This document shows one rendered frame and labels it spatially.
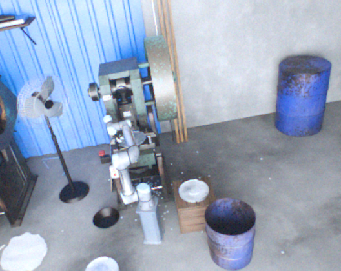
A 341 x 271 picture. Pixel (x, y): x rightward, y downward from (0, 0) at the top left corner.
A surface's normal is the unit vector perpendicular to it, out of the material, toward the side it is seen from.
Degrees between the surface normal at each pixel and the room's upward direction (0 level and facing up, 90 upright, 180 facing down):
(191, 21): 90
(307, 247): 0
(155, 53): 35
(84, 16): 90
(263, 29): 90
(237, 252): 92
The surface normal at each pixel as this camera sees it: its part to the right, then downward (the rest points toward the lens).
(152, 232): -0.20, 0.57
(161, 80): 0.00, 0.18
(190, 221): 0.03, 0.55
